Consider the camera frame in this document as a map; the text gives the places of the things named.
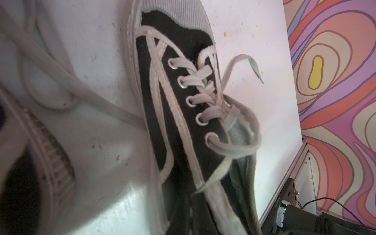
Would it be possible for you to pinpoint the black white sneaker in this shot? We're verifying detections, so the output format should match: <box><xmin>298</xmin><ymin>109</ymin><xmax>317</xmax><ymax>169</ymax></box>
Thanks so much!
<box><xmin>123</xmin><ymin>1</ymin><xmax>262</xmax><ymax>235</ymax></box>
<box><xmin>1</xmin><ymin>88</ymin><xmax>76</xmax><ymax>235</ymax></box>

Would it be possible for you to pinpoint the sneaker white shoelace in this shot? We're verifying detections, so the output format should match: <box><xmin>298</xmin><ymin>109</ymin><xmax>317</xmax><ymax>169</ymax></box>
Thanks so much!
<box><xmin>168</xmin><ymin>57</ymin><xmax>260</xmax><ymax>194</ymax></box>

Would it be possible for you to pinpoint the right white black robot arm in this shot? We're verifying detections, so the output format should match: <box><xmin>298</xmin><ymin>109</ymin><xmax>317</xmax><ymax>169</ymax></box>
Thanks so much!
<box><xmin>276</xmin><ymin>201</ymin><xmax>376</xmax><ymax>235</ymax></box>

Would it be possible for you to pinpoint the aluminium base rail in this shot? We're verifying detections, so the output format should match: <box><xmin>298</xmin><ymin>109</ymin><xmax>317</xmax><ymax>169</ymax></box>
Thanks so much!
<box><xmin>261</xmin><ymin>139</ymin><xmax>317</xmax><ymax>235</ymax></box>

